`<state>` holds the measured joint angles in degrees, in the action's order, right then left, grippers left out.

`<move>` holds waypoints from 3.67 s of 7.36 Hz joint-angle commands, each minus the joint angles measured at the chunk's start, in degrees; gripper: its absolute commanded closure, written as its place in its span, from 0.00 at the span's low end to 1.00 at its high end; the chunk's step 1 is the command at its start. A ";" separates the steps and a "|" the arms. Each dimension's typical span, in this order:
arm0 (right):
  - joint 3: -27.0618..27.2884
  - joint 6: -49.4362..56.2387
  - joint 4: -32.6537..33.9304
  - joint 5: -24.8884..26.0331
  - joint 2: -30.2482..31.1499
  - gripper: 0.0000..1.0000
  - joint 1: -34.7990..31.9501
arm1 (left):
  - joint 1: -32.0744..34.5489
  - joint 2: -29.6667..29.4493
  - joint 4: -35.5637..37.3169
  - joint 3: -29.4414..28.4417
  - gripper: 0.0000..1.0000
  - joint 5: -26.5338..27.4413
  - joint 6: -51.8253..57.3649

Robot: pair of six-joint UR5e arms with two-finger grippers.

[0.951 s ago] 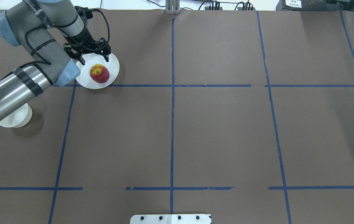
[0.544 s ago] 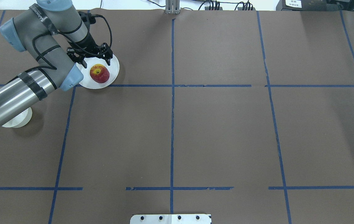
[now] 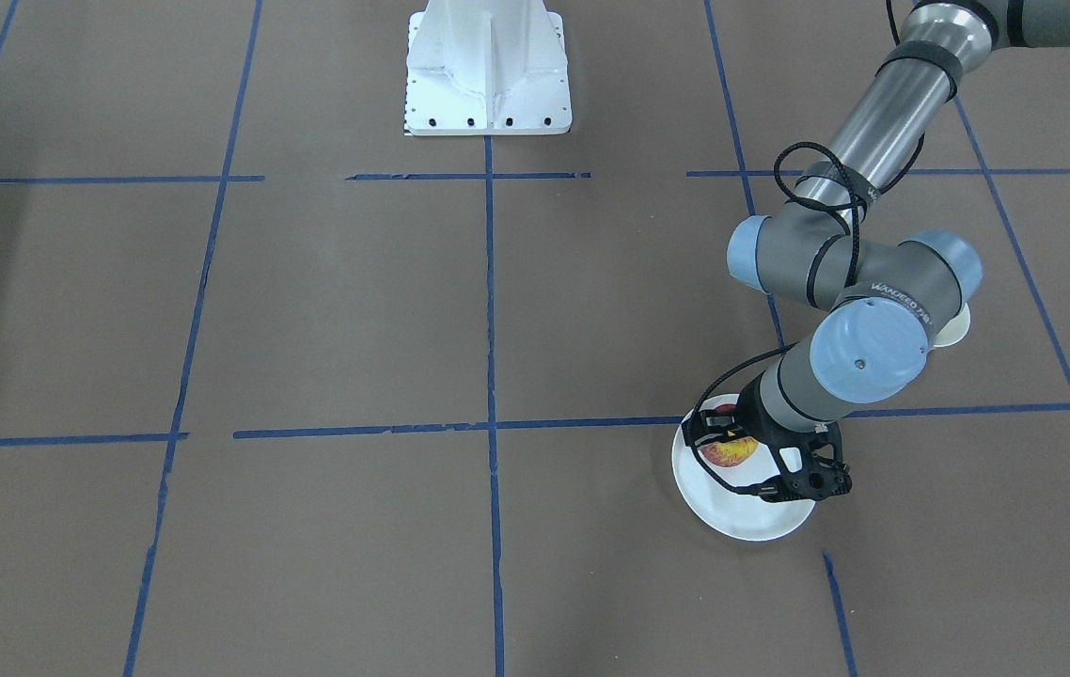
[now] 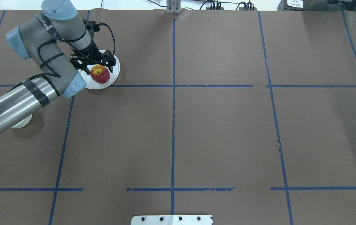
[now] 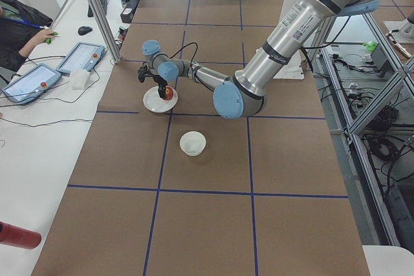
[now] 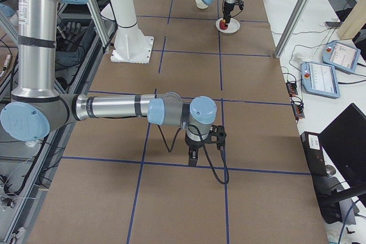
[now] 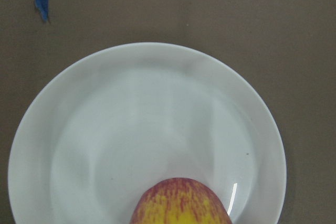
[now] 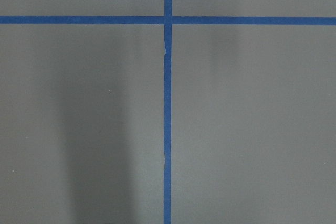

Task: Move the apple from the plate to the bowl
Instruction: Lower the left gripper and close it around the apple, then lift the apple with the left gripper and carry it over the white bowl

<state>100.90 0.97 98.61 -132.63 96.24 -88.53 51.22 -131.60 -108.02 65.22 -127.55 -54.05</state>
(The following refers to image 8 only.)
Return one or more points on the brown paper table cover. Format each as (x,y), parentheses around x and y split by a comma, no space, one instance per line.
(82,117)

